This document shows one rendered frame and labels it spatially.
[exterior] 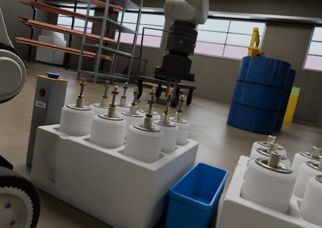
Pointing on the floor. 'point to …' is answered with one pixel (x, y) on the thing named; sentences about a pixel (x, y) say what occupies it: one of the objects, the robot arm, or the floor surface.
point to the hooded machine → (58, 57)
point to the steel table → (113, 62)
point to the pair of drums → (261, 95)
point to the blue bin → (195, 197)
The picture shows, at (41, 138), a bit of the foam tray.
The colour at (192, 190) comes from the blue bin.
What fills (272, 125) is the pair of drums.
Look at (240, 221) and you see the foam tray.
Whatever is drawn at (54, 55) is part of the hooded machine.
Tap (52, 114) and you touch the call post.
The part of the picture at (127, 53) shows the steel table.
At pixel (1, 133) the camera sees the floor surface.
